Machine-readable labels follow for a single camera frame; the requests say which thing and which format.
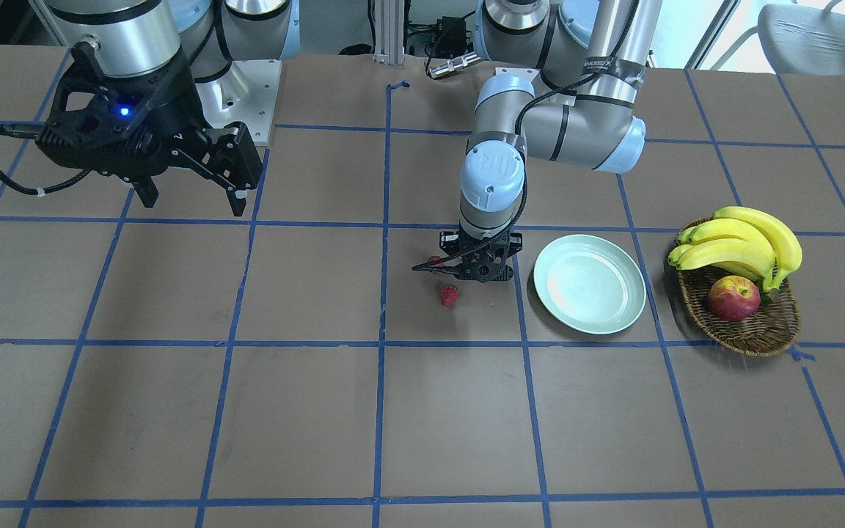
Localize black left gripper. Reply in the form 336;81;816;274
437;230;523;283

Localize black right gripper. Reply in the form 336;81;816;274
34;56;263;217

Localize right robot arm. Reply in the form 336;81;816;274
34;1;301;216

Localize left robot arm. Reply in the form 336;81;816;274
417;1;662;283

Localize light green plate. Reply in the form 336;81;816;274
533;234;647;335

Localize red apple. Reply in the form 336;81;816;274
706;275;761;322

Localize yellow banana bunch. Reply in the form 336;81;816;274
667;206;804;293

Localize woven wicker basket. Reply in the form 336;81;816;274
676;218;802;357

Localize grey office chair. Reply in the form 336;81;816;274
756;4;845;76

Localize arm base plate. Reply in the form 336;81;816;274
195;59;284;147
492;67;541;97

